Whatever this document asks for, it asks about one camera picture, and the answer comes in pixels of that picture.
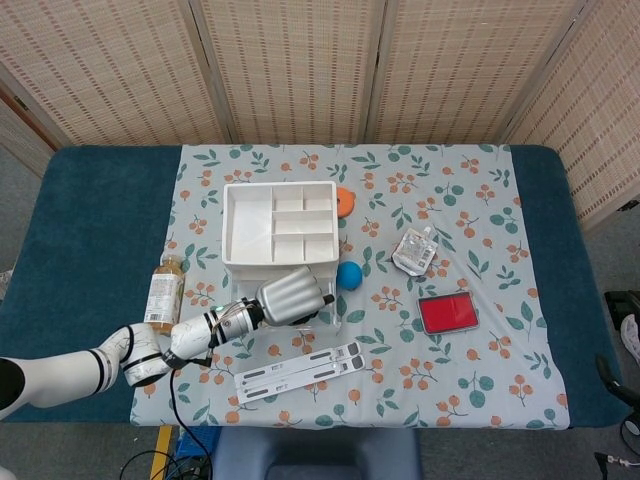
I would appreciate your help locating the floral tablecloth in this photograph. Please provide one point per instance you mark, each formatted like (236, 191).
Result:
(450, 380)

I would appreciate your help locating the silver foil pouch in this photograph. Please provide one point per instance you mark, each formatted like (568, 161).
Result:
(415, 252)

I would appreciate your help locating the white drawer organizer box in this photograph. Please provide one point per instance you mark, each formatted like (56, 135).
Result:
(250, 225)

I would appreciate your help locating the bottle of yellow liquid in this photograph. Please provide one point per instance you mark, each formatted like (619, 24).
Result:
(162, 295)

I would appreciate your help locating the blue plastic crate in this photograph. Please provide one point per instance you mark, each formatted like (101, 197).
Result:
(197, 442)

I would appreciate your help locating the blue ball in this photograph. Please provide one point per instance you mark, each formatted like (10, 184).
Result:
(349, 275)

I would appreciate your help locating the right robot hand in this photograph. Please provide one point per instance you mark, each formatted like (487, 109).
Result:
(631, 335)

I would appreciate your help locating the woven folding screen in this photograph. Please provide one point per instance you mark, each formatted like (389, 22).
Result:
(300, 70)

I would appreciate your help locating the orange ball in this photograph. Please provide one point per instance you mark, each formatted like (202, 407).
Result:
(347, 200)

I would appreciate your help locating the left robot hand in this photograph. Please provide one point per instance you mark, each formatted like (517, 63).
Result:
(290, 297)

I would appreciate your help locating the teal table cover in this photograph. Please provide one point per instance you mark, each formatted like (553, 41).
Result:
(90, 250)

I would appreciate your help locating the blue chair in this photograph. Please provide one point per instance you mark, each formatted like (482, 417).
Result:
(320, 452)

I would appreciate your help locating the red ink pad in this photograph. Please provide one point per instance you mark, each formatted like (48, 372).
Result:
(447, 312)

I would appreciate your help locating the white folding laptop stand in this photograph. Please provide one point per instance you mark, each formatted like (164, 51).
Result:
(300, 372)

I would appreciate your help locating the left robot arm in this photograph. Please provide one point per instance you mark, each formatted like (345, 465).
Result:
(200, 332)

